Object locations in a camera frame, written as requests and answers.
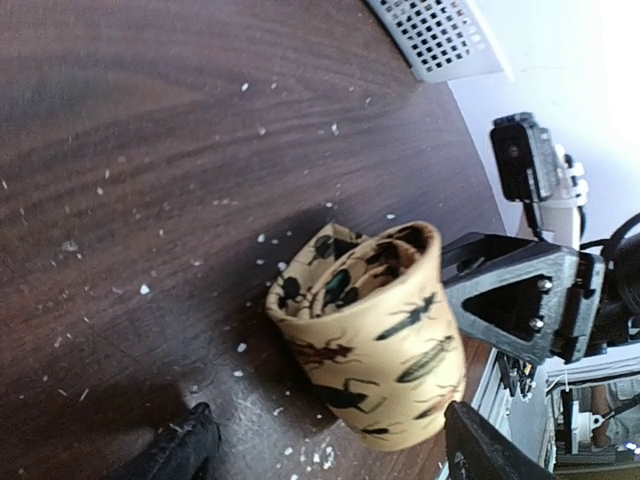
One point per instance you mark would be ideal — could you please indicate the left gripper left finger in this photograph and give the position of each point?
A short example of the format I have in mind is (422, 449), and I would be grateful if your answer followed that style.
(186, 450)

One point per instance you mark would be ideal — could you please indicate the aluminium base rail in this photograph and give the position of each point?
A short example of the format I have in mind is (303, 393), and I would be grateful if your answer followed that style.
(525, 420)

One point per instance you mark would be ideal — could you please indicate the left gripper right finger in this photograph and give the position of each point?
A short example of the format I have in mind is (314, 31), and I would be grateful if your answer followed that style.
(476, 450)

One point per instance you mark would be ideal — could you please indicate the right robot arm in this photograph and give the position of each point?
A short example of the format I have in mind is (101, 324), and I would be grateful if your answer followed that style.
(565, 218)

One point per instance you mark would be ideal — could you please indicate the leopard print tie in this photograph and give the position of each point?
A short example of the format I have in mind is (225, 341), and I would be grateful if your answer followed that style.
(368, 320)

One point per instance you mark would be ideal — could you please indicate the white plastic mesh basket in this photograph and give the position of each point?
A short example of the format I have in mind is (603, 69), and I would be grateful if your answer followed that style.
(442, 40)

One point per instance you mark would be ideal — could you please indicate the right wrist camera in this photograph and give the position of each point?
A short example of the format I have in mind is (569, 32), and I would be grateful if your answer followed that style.
(525, 158)

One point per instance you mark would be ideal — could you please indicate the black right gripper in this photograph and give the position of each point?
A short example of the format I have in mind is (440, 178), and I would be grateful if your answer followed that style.
(510, 293)

